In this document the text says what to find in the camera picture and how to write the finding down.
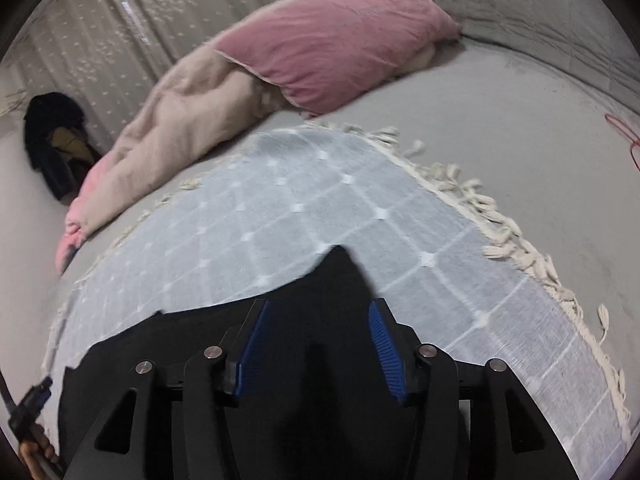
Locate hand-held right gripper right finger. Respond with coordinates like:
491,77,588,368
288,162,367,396
368,297,582,480

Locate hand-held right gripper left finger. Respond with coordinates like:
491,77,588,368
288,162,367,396
62,298,274,480

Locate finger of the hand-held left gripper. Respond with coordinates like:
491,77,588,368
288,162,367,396
7,377,55,445

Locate black coat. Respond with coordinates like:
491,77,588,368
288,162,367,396
57,244,474,480

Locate dark hanging clothes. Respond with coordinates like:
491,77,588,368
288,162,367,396
23,91,101,202

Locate person's left hand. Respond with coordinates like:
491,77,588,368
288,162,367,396
20,432,64,479

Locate light blue checked fringed blanket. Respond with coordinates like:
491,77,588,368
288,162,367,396
42,122,634,472

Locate beige and pink duvet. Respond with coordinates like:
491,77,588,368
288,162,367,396
54,42,312,274

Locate grey bed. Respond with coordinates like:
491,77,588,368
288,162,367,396
0,39,640,480

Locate pink pillow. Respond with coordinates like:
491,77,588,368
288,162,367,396
214,0,462,117

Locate grey star-print curtain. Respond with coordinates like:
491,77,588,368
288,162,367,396
0,0,352,147

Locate grey quilted headboard cushion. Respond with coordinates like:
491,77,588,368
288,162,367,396
344,0,640,122

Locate red cord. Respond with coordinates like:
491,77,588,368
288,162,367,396
604,113,640,174

